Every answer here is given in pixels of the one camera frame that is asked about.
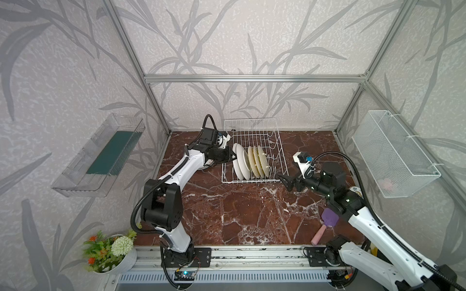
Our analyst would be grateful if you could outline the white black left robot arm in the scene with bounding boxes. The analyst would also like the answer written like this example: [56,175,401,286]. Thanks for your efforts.
[130,114,236,267]

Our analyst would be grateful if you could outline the small round patterned dish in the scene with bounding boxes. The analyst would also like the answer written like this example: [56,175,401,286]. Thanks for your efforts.
[349,186,362,196]

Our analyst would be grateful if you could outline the green lit circuit board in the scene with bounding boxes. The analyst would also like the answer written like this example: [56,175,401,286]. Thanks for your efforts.
[174,269,198,281]

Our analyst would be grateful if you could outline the pink object in basket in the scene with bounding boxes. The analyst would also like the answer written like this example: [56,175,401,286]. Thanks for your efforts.
[377,178,395,193]

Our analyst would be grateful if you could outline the white mesh wall basket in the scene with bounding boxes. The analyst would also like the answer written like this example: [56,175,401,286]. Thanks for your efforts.
[352,110,441,198]

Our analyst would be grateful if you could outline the beige patterned plate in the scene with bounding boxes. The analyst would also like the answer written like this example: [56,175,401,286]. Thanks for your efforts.
[253,146,265,178]
[257,146,270,178]
[248,146,260,178]

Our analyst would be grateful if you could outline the green mat in shelf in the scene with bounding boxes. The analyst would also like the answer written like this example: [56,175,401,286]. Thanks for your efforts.
[86,131,142,176]

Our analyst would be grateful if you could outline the white plate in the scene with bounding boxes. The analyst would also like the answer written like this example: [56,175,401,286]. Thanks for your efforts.
[236,143,251,180]
[233,143,244,181]

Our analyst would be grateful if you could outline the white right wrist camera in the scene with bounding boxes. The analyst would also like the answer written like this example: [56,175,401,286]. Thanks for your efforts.
[292,152,315,178]

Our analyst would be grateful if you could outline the white wire dish rack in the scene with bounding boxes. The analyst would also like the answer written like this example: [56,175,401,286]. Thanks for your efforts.
[221,118,288,184]

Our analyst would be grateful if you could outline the potted artificial flowers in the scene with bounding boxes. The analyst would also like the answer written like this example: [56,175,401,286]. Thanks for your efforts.
[83,230,137,275]

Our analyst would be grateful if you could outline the purple pink spatula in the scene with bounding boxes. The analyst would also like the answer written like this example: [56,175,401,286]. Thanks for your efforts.
[311,208,339,246]

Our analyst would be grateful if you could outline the clear plastic wall shelf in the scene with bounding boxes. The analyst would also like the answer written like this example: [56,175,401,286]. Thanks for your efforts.
[51,113,146,198]

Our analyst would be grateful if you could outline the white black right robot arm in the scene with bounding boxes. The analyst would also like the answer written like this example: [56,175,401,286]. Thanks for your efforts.
[277,152,464,291]

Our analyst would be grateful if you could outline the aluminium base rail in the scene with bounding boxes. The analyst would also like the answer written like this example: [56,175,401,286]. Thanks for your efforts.
[104,246,364,291]

